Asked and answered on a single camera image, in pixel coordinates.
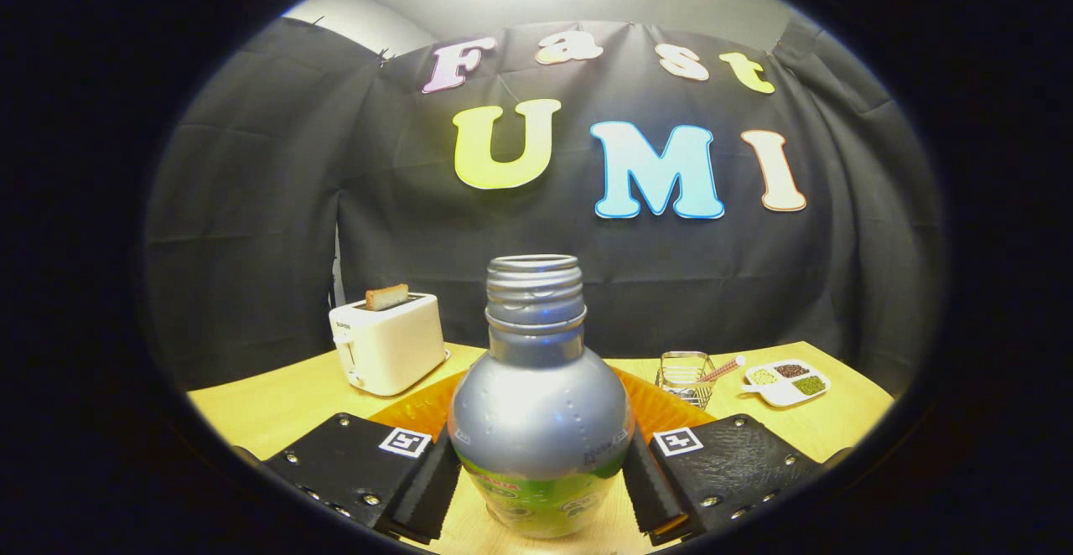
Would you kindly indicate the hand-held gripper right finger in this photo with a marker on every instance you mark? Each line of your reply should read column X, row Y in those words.
column 650, row 492

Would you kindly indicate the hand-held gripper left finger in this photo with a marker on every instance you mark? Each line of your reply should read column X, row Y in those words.
column 429, row 488

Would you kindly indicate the silver bottle with green label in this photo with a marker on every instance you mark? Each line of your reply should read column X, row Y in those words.
column 536, row 412

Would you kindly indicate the white toaster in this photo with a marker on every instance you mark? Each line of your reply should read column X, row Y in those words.
column 394, row 350

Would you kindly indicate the thin pink stick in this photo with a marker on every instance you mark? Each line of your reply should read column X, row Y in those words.
column 728, row 365

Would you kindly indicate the white divided dish of beans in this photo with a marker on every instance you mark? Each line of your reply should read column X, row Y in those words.
column 784, row 391

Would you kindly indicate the wooden table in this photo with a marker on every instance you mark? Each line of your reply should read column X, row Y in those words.
column 277, row 408

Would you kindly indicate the toast slice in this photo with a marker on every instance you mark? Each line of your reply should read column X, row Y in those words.
column 386, row 297

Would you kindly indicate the black backdrop cloth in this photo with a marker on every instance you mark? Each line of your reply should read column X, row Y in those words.
column 671, row 287

